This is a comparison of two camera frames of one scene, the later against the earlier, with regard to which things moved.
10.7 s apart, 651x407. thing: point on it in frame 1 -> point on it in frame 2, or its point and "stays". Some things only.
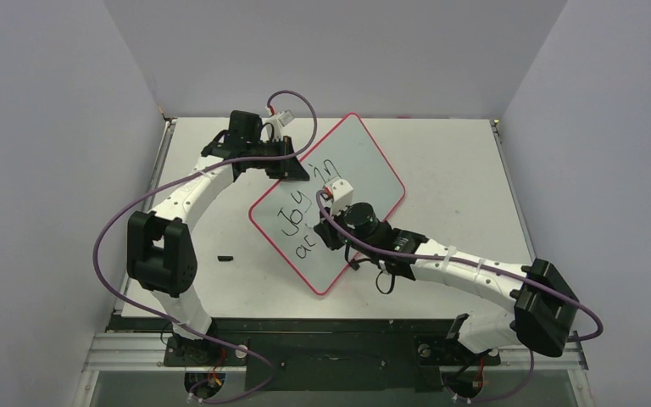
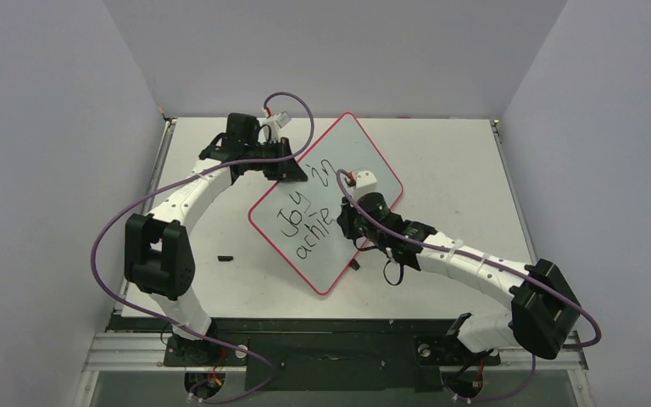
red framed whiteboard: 287,212 stays
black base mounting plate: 325,355 stays
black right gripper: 329,235 -> 351,214
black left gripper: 288,169 stays
